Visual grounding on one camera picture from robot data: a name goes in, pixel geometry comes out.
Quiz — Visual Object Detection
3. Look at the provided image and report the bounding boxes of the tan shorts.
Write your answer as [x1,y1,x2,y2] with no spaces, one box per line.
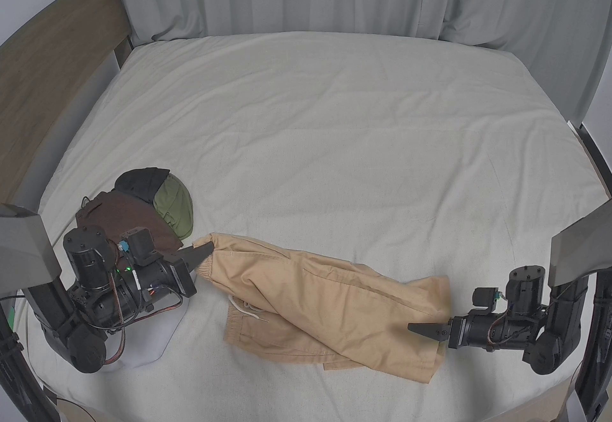
[193,231,452,385]

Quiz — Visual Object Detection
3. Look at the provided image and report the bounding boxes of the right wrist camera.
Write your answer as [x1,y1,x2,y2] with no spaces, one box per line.
[472,286,501,317]

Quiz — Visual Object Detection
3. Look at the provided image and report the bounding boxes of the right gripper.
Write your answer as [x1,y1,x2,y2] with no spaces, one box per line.
[407,311,495,350]

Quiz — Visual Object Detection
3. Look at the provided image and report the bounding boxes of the white garment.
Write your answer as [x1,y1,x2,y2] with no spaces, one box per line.
[100,301,190,370]

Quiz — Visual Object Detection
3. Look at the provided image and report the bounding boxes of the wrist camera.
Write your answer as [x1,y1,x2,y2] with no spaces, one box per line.
[119,227,162,269]
[472,286,501,317]

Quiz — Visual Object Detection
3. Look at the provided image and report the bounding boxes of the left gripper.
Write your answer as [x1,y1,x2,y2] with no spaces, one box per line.
[120,241,215,314]

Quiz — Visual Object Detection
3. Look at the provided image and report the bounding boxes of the bed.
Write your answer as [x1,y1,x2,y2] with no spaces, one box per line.
[0,0,612,422]

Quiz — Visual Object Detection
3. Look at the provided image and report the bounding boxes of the green garment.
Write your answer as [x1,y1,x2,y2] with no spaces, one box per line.
[153,172,194,240]

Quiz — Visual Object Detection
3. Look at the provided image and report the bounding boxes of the brown garment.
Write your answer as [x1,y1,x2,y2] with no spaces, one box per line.
[76,188,192,258]

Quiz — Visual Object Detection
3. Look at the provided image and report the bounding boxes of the black garment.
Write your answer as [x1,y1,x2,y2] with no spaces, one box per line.
[115,167,171,209]

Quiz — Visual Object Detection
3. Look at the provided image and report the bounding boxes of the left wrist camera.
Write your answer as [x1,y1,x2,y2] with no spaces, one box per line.
[119,227,162,269]

